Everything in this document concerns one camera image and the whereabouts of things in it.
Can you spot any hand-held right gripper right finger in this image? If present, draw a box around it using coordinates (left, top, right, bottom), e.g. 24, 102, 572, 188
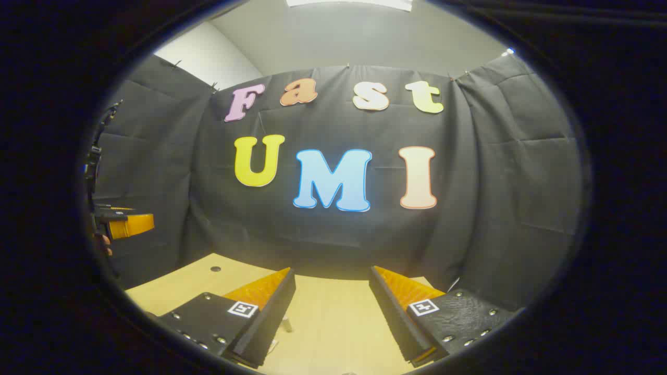
368, 266, 524, 368

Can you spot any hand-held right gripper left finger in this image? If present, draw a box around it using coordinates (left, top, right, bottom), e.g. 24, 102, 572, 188
146, 267, 297, 369

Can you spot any light wooden desktop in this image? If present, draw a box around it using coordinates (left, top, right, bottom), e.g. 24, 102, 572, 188
125, 253, 449, 374

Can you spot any ceiling light panel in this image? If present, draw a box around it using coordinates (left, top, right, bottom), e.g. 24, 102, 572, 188
286, 0, 413, 12

